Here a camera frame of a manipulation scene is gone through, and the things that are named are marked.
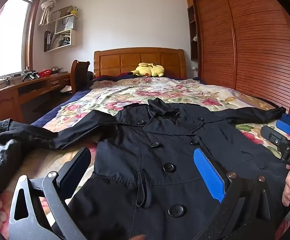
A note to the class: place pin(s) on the tied beige curtain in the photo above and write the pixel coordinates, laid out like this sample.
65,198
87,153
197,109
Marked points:
47,7

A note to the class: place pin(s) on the red basket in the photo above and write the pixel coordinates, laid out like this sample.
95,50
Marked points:
44,74

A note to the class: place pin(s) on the black trench coat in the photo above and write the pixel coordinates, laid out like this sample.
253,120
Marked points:
160,142

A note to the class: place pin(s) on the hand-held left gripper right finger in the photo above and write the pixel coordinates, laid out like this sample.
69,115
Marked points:
208,175

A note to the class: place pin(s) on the yellow plush toy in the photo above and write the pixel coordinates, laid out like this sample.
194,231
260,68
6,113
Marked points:
150,70

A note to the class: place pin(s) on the black device on desk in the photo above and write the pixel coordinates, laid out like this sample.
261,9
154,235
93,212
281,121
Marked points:
30,75

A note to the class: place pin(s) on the wooden slatted wardrobe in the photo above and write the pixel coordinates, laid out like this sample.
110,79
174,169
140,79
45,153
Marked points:
247,42

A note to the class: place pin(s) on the floral blanket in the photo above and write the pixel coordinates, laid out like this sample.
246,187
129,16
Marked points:
135,95

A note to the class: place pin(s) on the wooden bed headboard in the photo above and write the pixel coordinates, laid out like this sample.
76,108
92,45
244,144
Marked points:
140,57

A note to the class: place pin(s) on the navy bed sheet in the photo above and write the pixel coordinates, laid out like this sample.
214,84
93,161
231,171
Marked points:
60,106

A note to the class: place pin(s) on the wooden chair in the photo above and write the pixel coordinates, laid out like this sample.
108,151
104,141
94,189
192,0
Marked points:
78,75

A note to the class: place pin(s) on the row of books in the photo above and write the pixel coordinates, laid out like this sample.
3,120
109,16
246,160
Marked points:
47,41

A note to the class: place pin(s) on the wooden desk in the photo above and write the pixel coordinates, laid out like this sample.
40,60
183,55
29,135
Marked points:
2,102

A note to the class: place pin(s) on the window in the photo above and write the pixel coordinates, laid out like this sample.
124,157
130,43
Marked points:
7,37

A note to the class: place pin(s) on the white wall shelf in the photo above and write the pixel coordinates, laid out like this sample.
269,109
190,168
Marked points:
72,38

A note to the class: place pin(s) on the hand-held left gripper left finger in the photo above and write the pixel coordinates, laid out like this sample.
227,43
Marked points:
72,173

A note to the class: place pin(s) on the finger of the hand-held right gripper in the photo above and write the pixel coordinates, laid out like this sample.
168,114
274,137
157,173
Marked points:
272,137
286,128

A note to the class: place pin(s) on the dark grey crumpled garment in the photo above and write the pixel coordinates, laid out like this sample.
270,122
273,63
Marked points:
0,160

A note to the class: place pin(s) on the white paper bag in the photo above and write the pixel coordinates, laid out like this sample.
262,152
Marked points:
66,24

